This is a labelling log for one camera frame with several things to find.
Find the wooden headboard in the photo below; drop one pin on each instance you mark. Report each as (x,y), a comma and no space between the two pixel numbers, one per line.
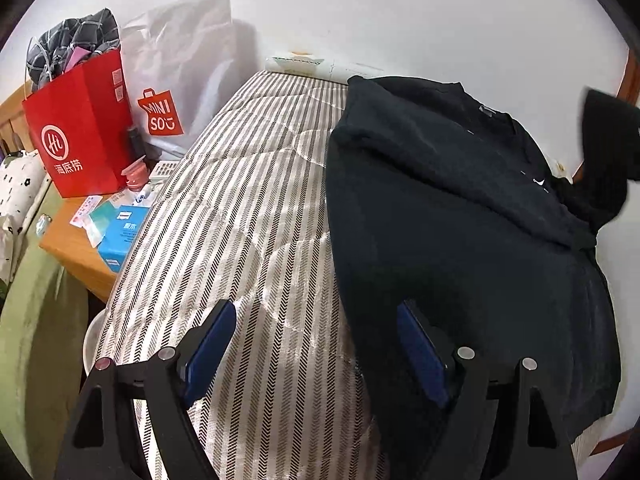
(12,120)

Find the white basin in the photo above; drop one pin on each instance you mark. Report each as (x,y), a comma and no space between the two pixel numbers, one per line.
(92,340)

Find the blue tissue packet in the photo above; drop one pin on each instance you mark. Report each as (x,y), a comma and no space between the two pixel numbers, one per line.
(125,235)

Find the white remote control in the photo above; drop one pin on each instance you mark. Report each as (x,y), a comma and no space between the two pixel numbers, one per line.
(162,170)

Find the black t-shirt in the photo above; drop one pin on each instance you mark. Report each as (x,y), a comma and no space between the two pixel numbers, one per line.
(425,185)

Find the white spotted pillow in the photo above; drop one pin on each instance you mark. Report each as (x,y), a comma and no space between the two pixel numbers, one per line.
(20,185)

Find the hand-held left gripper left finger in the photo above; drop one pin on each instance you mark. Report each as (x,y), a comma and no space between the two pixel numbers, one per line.
(212,345)

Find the white shopping bag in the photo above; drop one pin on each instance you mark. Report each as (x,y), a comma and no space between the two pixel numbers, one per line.
(175,60)

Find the wooden nightstand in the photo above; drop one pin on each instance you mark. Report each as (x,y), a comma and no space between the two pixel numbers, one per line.
(62,242)

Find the dark slim bottle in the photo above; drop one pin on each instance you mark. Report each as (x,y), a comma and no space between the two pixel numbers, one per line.
(135,142)

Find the grey plaid cloth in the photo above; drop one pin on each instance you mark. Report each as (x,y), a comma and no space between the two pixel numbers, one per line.
(85,30)

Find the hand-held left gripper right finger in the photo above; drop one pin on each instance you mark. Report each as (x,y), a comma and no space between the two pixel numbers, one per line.
(420,345)

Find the green sofa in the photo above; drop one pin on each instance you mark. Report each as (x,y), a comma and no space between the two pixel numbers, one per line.
(40,335)

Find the teal packet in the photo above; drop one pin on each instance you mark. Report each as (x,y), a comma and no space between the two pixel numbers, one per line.
(105,220)

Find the red paper bag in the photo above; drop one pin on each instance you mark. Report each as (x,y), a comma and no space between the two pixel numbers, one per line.
(85,125)

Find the pink-capped bottle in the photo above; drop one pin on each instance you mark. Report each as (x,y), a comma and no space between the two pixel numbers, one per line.
(136,174)

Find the striped mattress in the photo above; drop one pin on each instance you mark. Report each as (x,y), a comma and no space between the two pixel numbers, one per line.
(240,220)

